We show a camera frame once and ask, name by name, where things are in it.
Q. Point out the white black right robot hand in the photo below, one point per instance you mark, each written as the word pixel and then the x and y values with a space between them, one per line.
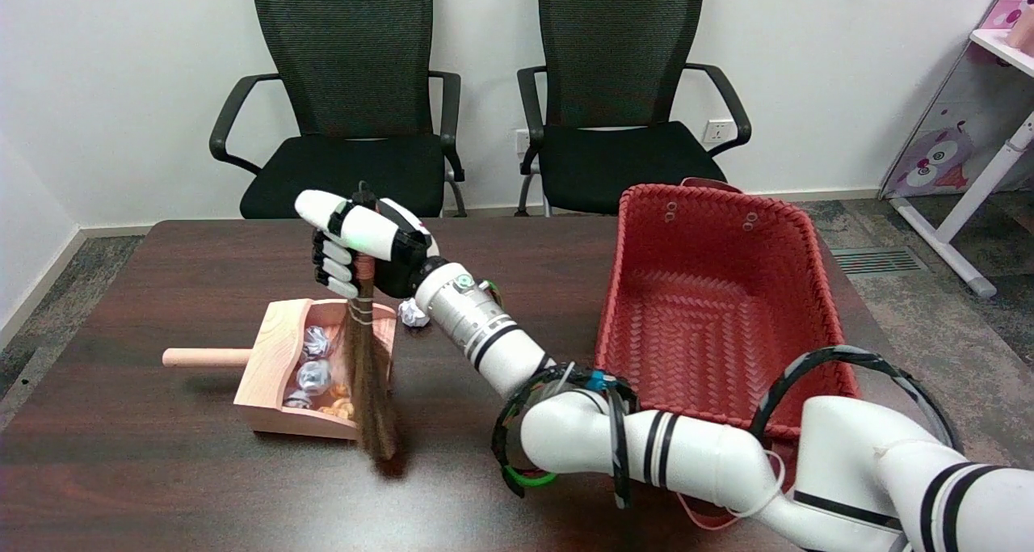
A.
pixel 380 233

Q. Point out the white paper ball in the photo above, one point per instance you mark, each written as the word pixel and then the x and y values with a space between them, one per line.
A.
pixel 313 374
pixel 315 342
pixel 297 400
pixel 413 313

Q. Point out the brown straw hand broom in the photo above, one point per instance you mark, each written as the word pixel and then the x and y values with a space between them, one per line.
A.
pixel 371 390

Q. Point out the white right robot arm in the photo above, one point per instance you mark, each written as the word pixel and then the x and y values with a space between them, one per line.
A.
pixel 477 322

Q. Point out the wooden dustpan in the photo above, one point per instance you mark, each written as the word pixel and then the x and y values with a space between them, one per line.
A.
pixel 275 350

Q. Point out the black mesh office chair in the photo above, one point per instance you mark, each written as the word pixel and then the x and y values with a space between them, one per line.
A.
pixel 347 172
pixel 614 164

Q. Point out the red woven basket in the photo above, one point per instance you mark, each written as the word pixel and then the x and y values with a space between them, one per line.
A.
pixel 703 309

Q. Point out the grey floor vent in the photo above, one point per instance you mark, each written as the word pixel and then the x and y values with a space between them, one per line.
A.
pixel 880 259

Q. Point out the pink owl print shelf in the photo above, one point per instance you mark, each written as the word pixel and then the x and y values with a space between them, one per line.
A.
pixel 937 156

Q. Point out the white metal stand leg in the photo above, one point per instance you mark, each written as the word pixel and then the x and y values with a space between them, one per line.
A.
pixel 969 204

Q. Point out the pink cup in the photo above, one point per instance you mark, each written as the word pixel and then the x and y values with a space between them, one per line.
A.
pixel 1024 31

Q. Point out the white wall socket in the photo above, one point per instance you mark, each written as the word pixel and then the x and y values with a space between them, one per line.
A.
pixel 523 140
pixel 717 131

